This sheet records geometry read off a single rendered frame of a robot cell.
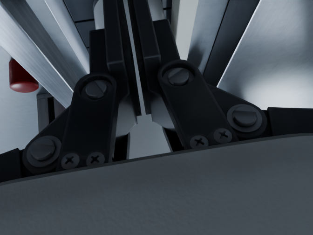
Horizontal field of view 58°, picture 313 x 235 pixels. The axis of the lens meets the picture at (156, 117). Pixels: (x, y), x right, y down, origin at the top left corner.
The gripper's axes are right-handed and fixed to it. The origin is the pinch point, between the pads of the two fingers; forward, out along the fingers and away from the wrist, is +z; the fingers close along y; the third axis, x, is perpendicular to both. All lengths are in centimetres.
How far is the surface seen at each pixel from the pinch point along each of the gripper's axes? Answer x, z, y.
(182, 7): -2.8, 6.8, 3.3
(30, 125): -40, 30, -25
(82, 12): -5.0, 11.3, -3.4
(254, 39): -12.6, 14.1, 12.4
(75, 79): -3.6, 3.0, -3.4
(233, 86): -25.3, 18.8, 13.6
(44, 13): -8.5, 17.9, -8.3
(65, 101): -4.5, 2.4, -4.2
